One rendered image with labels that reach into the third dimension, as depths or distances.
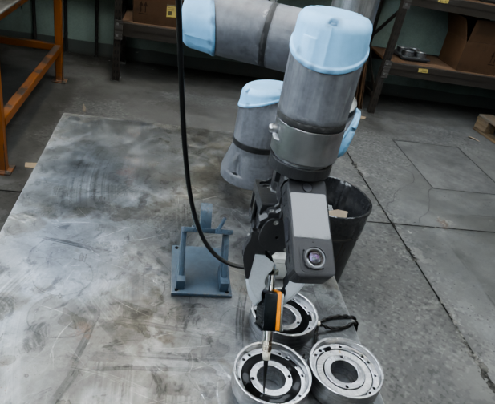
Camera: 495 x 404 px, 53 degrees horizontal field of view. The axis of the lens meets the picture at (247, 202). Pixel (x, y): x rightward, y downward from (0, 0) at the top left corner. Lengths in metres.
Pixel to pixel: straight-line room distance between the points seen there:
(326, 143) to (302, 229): 0.09
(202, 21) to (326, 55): 0.18
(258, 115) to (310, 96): 0.60
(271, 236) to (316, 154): 0.12
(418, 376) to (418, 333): 0.23
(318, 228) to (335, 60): 0.17
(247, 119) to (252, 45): 0.51
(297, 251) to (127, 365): 0.32
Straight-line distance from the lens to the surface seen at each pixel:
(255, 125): 1.10
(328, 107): 0.50
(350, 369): 0.77
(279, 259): 0.87
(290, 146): 0.52
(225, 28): 0.60
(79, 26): 4.69
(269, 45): 0.60
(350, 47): 0.49
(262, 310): 0.64
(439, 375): 2.08
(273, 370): 0.72
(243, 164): 1.13
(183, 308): 0.81
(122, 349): 0.75
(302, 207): 0.53
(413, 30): 5.05
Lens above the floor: 1.36
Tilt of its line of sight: 31 degrees down
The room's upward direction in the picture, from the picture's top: 11 degrees clockwise
